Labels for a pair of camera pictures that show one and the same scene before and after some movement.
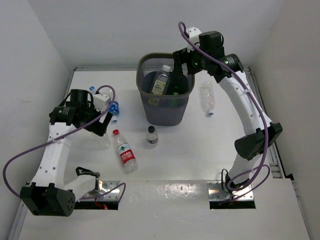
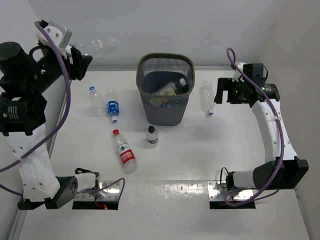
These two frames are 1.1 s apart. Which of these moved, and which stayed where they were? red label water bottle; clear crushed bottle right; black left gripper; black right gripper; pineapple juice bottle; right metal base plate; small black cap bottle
Moved: black left gripper; pineapple juice bottle; black right gripper
Stayed: red label water bottle; small black cap bottle; right metal base plate; clear crushed bottle right
